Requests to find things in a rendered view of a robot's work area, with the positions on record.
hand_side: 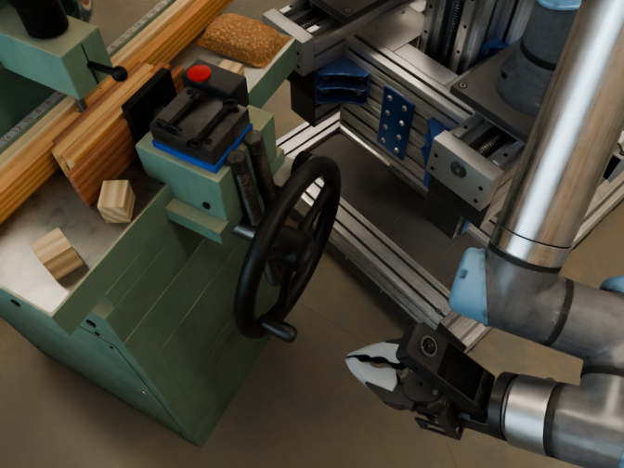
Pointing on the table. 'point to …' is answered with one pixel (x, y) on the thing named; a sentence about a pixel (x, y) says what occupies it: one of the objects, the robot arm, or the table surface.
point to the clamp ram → (149, 102)
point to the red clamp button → (199, 72)
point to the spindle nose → (41, 17)
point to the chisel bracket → (54, 55)
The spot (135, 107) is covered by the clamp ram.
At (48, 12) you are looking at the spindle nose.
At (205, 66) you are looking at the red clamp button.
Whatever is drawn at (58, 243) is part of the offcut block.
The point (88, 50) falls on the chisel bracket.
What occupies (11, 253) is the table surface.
